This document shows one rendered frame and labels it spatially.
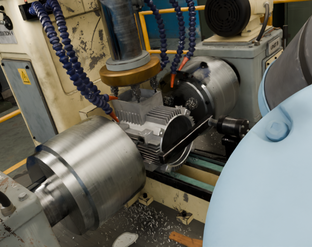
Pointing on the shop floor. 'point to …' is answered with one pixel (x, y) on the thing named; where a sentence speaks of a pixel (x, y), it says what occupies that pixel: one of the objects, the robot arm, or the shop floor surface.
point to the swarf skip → (2, 107)
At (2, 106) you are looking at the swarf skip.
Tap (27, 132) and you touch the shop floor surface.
